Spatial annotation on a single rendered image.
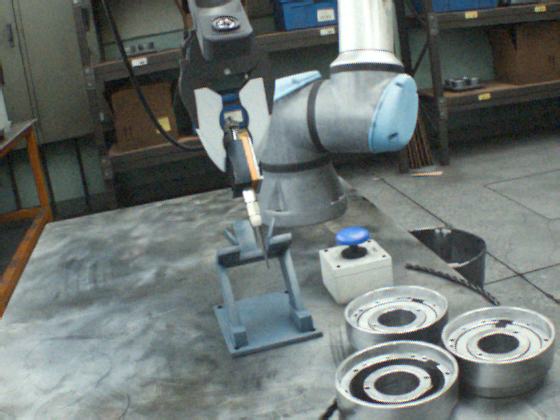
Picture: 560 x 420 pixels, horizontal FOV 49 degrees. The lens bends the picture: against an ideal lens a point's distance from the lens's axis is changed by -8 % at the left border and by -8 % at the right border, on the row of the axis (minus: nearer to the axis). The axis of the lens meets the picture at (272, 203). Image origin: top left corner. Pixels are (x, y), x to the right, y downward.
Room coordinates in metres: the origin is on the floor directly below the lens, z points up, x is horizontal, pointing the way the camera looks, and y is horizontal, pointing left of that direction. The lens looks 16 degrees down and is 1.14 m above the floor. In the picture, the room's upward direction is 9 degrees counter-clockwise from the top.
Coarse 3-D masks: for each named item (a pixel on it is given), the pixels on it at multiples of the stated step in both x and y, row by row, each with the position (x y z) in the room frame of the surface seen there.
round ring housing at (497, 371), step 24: (480, 312) 0.55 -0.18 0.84; (504, 312) 0.54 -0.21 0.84; (528, 312) 0.52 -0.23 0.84; (456, 336) 0.53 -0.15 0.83; (480, 336) 0.52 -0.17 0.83; (504, 336) 0.51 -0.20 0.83; (552, 336) 0.47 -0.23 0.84; (456, 360) 0.48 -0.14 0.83; (480, 360) 0.46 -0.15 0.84; (504, 360) 0.45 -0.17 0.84; (528, 360) 0.45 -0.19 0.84; (552, 360) 0.46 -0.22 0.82; (480, 384) 0.46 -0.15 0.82; (504, 384) 0.45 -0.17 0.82; (528, 384) 0.45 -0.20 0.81
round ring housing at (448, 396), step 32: (384, 352) 0.52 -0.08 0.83; (416, 352) 0.51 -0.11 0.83; (448, 352) 0.48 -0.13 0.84; (384, 384) 0.49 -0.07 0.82; (416, 384) 0.47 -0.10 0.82; (448, 384) 0.43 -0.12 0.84; (352, 416) 0.44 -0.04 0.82; (384, 416) 0.42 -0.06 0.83; (416, 416) 0.42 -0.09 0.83; (448, 416) 0.44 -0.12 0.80
